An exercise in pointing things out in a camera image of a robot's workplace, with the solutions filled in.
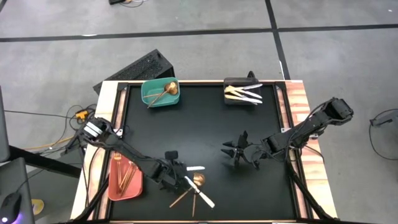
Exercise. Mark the teal plastic bin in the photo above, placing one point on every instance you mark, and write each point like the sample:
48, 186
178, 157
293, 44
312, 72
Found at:
155, 85

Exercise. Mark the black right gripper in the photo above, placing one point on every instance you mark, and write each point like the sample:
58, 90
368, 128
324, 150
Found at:
252, 152

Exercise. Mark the orange plastic tray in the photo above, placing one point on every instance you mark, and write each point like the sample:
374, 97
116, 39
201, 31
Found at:
136, 186

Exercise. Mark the dark grey desk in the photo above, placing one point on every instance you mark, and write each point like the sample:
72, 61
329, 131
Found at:
18, 177

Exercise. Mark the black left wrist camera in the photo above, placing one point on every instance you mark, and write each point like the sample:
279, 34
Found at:
171, 155

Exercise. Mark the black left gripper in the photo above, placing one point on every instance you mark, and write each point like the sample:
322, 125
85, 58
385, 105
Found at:
166, 172

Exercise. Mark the black computer mouse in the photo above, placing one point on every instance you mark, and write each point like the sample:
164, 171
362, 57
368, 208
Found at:
10, 207

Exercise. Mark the yellow round floor sticker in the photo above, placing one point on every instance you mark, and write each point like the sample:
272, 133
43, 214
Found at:
37, 207

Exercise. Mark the black metal beam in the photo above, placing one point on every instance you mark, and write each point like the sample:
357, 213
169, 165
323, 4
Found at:
46, 161

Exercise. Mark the black table mat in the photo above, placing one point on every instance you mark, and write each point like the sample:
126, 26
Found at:
202, 124

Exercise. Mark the dark grey plastic bin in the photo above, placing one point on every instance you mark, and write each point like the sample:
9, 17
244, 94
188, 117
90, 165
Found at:
242, 81

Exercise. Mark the gold fork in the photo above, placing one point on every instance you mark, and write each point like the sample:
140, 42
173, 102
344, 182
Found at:
131, 173
117, 168
135, 168
127, 177
123, 182
194, 207

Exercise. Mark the grey panel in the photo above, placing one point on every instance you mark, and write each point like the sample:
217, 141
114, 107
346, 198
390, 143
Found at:
3, 130

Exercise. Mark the small black stand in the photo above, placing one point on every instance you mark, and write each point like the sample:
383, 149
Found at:
251, 74

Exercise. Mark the grey floor bracket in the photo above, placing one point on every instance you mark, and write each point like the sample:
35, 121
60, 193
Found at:
385, 118

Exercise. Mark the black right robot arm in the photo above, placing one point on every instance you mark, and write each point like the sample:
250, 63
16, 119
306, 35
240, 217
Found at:
311, 124

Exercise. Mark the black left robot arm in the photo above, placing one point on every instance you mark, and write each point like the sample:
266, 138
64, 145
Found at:
130, 152

